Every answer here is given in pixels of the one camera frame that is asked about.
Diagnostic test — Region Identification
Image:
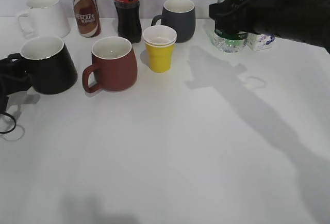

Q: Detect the cola bottle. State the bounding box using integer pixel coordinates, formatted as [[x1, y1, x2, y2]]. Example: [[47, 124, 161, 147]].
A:
[[114, 0, 142, 43]]

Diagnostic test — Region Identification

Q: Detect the white mug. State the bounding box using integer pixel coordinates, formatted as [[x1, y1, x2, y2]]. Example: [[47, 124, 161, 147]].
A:
[[16, 0, 71, 38]]

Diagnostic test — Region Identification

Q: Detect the inner white paper cup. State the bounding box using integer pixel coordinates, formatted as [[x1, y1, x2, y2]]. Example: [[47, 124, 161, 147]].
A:
[[142, 25, 177, 46]]

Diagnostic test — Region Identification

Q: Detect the small white carton box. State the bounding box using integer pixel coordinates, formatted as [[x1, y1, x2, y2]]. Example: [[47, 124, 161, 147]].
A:
[[247, 34, 275, 51]]

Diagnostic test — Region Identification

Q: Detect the black mug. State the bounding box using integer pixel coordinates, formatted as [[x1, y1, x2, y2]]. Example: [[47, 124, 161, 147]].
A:
[[8, 36, 77, 95]]

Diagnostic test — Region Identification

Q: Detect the Nescafe coffee bottle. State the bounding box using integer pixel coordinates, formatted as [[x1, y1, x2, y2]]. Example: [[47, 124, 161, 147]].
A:
[[73, 0, 101, 38]]

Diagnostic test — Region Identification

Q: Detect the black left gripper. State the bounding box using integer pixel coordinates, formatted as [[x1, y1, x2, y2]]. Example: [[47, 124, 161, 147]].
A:
[[1, 53, 31, 113]]

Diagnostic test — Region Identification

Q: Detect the black cable loop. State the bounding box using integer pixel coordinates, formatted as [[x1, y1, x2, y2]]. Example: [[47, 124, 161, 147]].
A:
[[0, 112, 17, 134]]

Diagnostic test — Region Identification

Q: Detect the yellow paper cup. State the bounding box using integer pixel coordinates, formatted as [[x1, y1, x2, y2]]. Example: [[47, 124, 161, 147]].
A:
[[145, 42, 175, 73]]

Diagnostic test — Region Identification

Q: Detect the dark grey mug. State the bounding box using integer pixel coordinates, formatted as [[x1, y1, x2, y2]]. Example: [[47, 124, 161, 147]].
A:
[[151, 0, 196, 43]]

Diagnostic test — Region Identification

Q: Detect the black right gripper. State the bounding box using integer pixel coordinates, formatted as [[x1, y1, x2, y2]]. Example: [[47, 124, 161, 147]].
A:
[[209, 0, 306, 37]]

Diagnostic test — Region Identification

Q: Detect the clear water bottle green label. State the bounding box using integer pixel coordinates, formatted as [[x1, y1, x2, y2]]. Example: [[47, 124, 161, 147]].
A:
[[212, 0, 248, 53]]

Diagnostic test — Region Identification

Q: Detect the red brown mug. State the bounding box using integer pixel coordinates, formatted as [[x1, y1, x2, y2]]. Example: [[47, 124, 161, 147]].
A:
[[82, 36, 138, 93]]

